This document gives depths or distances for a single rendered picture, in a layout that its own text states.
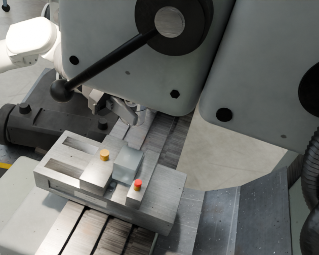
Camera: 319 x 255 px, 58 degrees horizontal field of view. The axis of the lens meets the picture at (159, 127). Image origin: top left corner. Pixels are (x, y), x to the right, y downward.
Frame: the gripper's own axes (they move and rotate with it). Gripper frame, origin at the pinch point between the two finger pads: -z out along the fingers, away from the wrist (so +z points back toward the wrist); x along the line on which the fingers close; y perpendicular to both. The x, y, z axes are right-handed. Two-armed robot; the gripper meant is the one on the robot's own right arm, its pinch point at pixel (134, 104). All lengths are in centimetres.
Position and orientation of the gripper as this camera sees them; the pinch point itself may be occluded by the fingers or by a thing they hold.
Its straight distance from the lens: 50.8
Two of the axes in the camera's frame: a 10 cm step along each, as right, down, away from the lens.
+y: -2.0, 6.9, 7.0
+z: -7.3, -5.7, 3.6
